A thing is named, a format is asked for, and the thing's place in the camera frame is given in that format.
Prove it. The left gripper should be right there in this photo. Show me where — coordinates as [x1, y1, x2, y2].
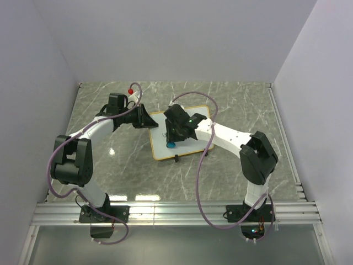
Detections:
[120, 104, 158, 129]

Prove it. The blue whiteboard eraser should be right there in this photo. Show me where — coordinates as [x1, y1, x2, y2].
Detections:
[166, 141, 176, 149]

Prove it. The yellow framed whiteboard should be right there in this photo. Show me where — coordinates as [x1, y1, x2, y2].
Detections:
[149, 104, 210, 162]

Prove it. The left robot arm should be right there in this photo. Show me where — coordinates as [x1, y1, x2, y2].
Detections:
[48, 93, 158, 222]

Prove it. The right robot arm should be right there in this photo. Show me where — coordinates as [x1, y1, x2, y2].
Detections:
[164, 104, 279, 221]

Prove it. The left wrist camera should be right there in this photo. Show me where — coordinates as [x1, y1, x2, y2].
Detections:
[128, 88, 141, 103]

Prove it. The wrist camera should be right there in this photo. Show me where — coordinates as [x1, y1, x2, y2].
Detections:
[128, 88, 141, 103]
[168, 100, 180, 108]

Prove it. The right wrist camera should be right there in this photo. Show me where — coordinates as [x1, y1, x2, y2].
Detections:
[168, 100, 180, 108]

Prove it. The wire whiteboard stand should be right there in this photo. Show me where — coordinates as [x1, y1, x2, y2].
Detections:
[173, 150, 203, 163]

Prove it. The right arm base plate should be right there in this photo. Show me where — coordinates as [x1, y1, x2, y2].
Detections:
[222, 204, 276, 223]

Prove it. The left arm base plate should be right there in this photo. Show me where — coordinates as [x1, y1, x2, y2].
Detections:
[79, 205, 130, 224]

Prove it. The aluminium mounting rail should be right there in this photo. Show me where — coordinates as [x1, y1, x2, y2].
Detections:
[30, 201, 322, 226]

